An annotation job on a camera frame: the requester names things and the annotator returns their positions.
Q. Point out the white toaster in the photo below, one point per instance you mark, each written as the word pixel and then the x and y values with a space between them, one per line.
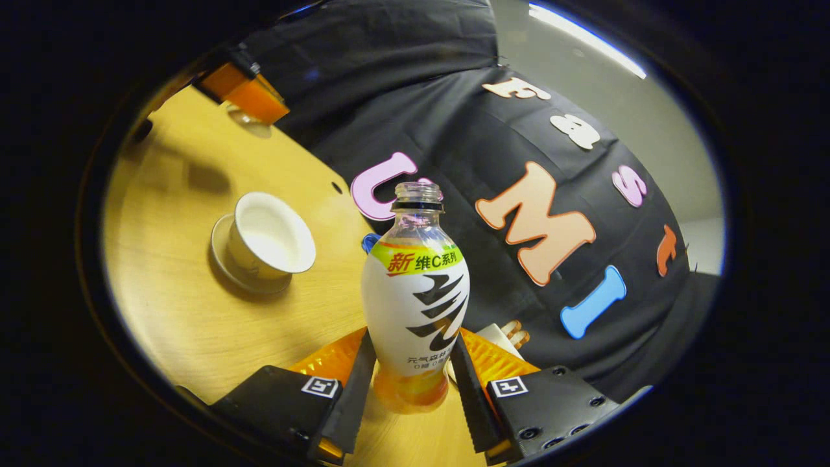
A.
pixel 496 338

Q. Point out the bread slice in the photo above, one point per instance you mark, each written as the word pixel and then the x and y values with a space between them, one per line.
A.
pixel 522 338
pixel 510 327

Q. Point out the white label water bottle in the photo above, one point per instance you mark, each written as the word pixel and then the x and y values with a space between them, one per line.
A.
pixel 412 311

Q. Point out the blue towel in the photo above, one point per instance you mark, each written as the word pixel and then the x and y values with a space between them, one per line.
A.
pixel 369 242

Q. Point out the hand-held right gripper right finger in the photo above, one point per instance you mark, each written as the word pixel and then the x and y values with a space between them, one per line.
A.
pixel 470 402

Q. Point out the cream teacup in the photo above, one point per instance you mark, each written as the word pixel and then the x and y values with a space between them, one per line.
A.
pixel 272 237

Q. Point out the black backdrop cloth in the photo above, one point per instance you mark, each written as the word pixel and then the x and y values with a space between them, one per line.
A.
pixel 402 97

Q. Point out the cream saucer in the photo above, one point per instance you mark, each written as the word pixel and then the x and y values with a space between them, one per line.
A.
pixel 220 253

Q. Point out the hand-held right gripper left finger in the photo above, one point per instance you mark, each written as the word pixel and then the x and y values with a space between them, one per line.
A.
pixel 353 402

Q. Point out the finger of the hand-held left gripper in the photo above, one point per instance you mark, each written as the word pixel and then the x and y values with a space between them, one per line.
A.
pixel 230 81
pixel 256 100

